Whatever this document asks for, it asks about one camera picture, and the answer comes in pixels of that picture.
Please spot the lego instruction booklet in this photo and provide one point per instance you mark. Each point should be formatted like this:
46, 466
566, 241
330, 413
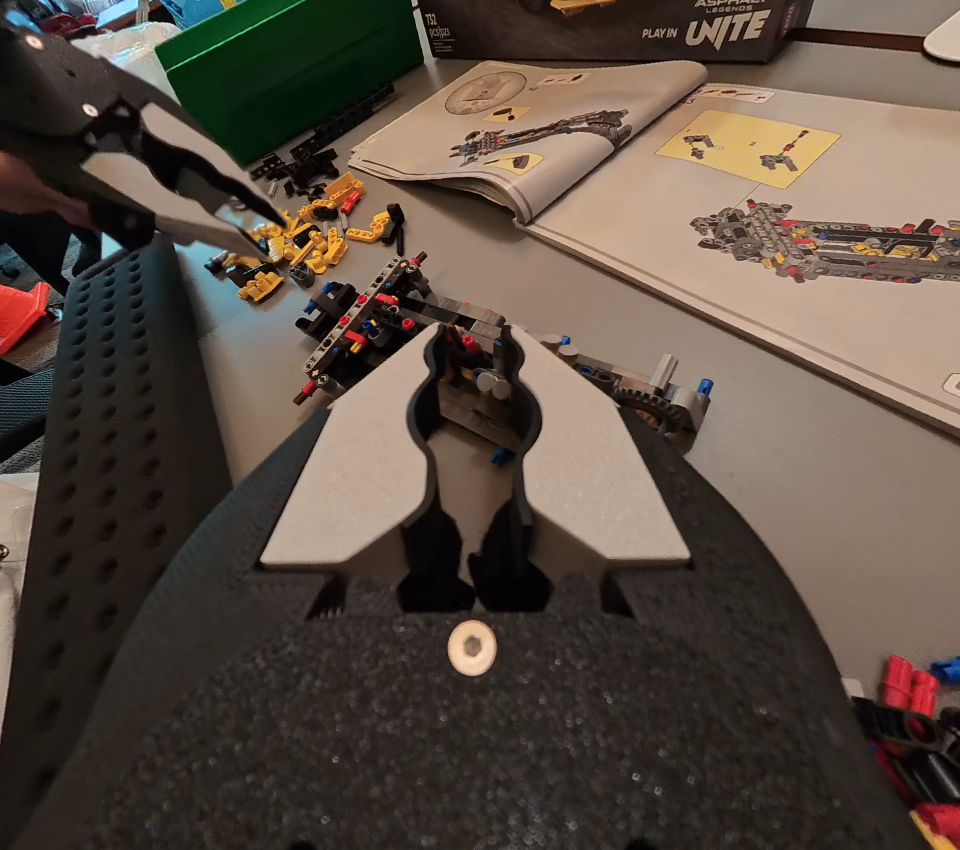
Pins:
750, 310

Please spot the black lego frame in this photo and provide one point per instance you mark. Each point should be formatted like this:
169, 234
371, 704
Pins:
371, 104
322, 134

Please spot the person's left hand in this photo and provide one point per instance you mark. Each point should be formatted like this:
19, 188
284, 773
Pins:
22, 187

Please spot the black perforated pad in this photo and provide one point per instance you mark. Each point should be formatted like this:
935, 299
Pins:
112, 490

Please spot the black angled lego piece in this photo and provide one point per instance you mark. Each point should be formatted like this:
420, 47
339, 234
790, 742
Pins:
311, 164

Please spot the green plastic bin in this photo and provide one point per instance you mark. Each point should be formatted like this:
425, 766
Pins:
300, 55

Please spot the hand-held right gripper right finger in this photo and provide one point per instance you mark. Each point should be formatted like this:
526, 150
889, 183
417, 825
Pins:
607, 490

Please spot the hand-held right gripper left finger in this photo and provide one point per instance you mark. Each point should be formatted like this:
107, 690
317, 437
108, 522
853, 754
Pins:
345, 490

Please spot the pile of small lego pins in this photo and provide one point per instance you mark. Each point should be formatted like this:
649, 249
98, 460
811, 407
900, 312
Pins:
907, 737

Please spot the pile of yellow black lego pieces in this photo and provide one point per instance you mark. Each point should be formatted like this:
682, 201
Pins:
322, 243

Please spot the lego chassis assembly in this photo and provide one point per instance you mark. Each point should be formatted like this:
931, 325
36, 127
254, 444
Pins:
405, 318

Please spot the black mesh chair seat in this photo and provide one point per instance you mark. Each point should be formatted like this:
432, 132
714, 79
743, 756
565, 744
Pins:
22, 415

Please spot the white rounded board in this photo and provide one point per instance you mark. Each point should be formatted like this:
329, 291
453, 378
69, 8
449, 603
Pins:
946, 37

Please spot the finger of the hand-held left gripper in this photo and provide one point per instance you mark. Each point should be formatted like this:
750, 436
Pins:
187, 134
142, 183

